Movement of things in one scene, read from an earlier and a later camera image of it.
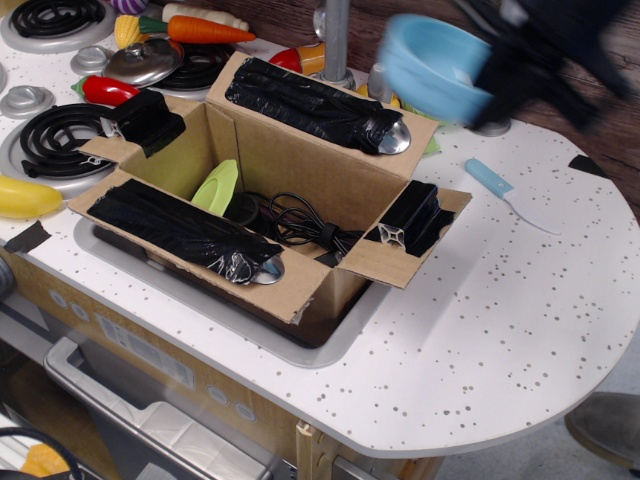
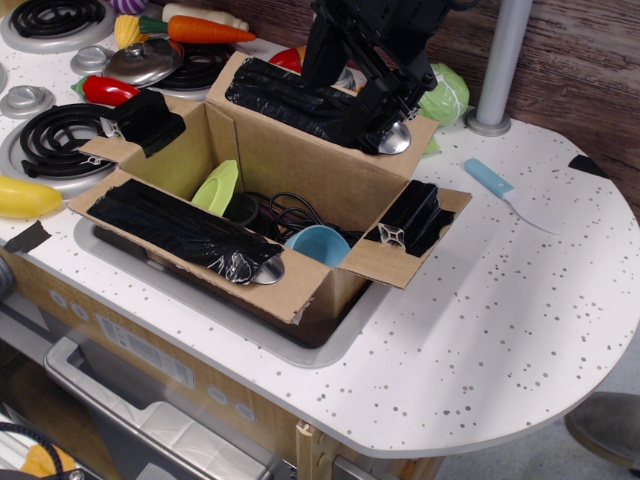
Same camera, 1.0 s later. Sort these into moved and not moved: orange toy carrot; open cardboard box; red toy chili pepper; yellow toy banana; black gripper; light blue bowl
Moved: black gripper; light blue bowl
Not moved: orange toy carrot; red toy chili pepper; open cardboard box; yellow toy banana
